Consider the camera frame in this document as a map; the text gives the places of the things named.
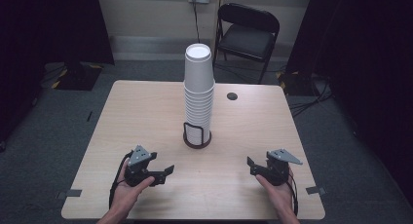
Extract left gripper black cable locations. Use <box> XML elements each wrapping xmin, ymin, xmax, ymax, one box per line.
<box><xmin>108</xmin><ymin>149</ymin><xmax>134</xmax><ymax>209</ymax></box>

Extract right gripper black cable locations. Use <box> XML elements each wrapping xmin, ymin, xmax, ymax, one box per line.
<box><xmin>284</xmin><ymin>171</ymin><xmax>300</xmax><ymax>217</ymax></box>

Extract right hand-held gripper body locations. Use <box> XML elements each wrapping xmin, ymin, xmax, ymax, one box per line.
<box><xmin>265</xmin><ymin>148</ymin><xmax>304</xmax><ymax>187</ymax></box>

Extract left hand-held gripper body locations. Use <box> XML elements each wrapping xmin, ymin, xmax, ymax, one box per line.
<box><xmin>124</xmin><ymin>144</ymin><xmax>159</xmax><ymax>188</ymax></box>

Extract stack of white paper cups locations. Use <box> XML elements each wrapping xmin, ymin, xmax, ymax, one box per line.
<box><xmin>183</xmin><ymin>43</ymin><xmax>216</xmax><ymax>146</ymax></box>

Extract person's right hand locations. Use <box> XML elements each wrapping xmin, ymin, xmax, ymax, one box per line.
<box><xmin>254</xmin><ymin>170</ymin><xmax>296</xmax><ymax>216</ymax></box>

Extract black wire cup holder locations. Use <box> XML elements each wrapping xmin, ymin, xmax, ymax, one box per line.
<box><xmin>182</xmin><ymin>121</ymin><xmax>212</xmax><ymax>150</ymax></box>

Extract black curtain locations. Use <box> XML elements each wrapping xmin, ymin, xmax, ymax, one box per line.
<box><xmin>0</xmin><ymin>0</ymin><xmax>115</xmax><ymax>147</ymax></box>
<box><xmin>285</xmin><ymin>0</ymin><xmax>413</xmax><ymax>207</ymax></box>

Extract person's left hand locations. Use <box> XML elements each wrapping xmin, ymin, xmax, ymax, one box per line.
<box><xmin>111</xmin><ymin>167</ymin><xmax>157</xmax><ymax>215</ymax></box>

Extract grey tape strip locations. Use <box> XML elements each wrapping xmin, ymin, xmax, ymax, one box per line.
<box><xmin>56</xmin><ymin>188</ymin><xmax>83</xmax><ymax>201</ymax></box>
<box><xmin>305</xmin><ymin>185</ymin><xmax>327</xmax><ymax>196</ymax></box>

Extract black power cable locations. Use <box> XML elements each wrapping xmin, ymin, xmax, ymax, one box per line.
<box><xmin>192</xmin><ymin>0</ymin><xmax>202</xmax><ymax>45</ymax></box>

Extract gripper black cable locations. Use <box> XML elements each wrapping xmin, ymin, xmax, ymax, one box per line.
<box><xmin>284</xmin><ymin>171</ymin><xmax>300</xmax><ymax>217</ymax></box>
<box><xmin>108</xmin><ymin>149</ymin><xmax>134</xmax><ymax>209</ymax></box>

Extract black stand base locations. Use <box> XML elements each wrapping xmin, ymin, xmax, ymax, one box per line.
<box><xmin>40</xmin><ymin>60</ymin><xmax>105</xmax><ymax>92</ymax></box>

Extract black folding chair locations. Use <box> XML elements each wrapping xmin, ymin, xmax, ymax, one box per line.
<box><xmin>211</xmin><ymin>2</ymin><xmax>282</xmax><ymax>85</ymax></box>

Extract black floor cables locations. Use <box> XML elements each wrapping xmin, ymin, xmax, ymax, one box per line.
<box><xmin>287</xmin><ymin>71</ymin><xmax>335</xmax><ymax>119</ymax></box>

